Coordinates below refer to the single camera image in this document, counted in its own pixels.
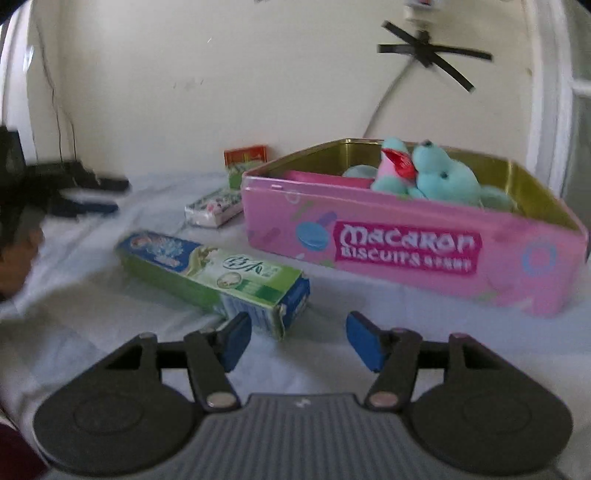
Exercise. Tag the striped blue bed sheet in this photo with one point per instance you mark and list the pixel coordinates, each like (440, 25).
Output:
(92, 314)

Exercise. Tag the red and pink small toy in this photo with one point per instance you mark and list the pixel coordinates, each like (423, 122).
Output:
(396, 166)

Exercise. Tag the black tape strip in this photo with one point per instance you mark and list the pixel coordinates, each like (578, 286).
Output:
(461, 51)
(443, 62)

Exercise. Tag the dark red cloth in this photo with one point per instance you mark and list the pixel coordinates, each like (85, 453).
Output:
(16, 450)

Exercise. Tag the green blue toothpaste box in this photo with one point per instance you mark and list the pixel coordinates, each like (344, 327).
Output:
(207, 272)

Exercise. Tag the white wall socket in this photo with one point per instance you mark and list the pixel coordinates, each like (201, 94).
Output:
(420, 9)

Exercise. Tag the teal plush bear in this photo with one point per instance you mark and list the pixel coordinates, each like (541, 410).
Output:
(443, 180)

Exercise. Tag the small red box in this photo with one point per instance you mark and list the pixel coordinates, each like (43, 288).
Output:
(244, 154)

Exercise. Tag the bright green box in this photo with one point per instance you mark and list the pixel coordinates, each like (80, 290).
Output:
(241, 174)

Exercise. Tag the white window frame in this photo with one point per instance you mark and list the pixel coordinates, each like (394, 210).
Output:
(549, 92)

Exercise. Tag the person's left hand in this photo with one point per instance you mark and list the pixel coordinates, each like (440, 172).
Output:
(16, 270)

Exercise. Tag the small white packet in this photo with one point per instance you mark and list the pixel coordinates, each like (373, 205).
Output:
(212, 208)

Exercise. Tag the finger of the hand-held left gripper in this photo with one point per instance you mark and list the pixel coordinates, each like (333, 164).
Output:
(87, 206)
(83, 177)

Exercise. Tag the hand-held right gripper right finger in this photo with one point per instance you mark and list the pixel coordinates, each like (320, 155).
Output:
(364, 344)

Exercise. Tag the pink biscuit tin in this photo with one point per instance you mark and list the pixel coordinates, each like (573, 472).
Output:
(286, 230)

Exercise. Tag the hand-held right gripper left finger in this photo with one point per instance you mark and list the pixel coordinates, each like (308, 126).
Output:
(236, 341)

